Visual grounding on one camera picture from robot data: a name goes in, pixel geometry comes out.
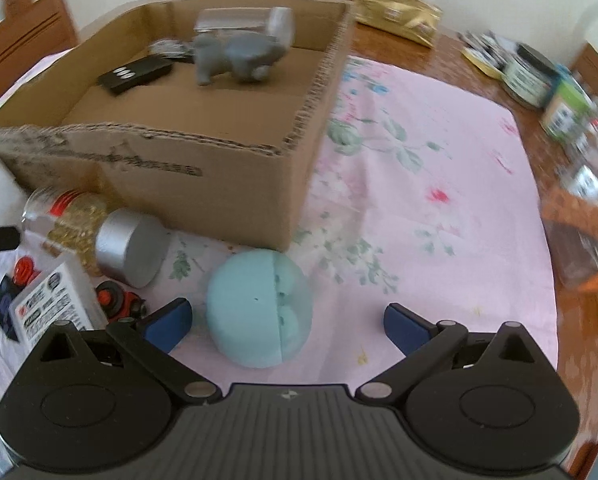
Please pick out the large clear jar black lid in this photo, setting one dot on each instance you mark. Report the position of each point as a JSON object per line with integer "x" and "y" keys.
{"x": 569, "y": 213}

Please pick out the grey animal figurine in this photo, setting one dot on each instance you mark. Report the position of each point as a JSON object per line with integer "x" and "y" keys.
{"x": 247, "y": 56}

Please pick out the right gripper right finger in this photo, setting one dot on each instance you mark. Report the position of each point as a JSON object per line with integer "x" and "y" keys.
{"x": 426, "y": 348}

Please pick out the gold tissue pack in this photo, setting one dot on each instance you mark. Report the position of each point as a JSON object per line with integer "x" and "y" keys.
{"x": 414, "y": 20}

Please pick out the jar of golden capsules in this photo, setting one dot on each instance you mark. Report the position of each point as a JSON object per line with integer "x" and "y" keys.
{"x": 107, "y": 239}

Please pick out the pink floral tablecloth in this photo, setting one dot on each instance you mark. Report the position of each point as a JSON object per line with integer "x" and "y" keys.
{"x": 422, "y": 194}

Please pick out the pens bundle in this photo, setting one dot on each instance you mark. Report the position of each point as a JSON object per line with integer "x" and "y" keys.
{"x": 485, "y": 53}

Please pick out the black cube toy red buttons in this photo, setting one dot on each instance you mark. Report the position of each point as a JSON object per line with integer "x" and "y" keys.
{"x": 10, "y": 287}

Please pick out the correction tape dispenser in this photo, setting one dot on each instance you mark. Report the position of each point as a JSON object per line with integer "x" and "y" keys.
{"x": 173, "y": 49}

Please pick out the black digital timer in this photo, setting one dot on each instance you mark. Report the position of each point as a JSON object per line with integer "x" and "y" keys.
{"x": 136, "y": 73}

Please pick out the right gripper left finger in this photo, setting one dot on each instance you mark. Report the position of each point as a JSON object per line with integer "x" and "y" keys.
{"x": 149, "y": 343}

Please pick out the small jar black lid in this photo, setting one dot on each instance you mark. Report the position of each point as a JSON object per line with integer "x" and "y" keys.
{"x": 529, "y": 77}

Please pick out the wooden chair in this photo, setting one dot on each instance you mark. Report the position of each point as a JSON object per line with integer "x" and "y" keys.
{"x": 44, "y": 28}
{"x": 585, "y": 69}

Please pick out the small red black toy car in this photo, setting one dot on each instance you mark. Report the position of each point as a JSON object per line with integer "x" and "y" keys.
{"x": 117, "y": 303}

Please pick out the wooden chair left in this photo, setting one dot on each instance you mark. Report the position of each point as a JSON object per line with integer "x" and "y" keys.
{"x": 44, "y": 28}

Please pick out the small jar green lid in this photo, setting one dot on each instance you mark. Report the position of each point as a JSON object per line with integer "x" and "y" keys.
{"x": 566, "y": 107}

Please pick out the light blue round case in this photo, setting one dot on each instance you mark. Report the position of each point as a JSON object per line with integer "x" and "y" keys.
{"x": 259, "y": 308}

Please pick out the clear case with label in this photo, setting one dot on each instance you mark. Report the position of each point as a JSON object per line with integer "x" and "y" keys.
{"x": 63, "y": 292}

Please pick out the cardboard box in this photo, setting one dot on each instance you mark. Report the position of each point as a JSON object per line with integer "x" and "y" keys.
{"x": 230, "y": 161}

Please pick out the wooden chair far right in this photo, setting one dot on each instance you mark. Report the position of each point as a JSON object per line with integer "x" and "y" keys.
{"x": 585, "y": 69}

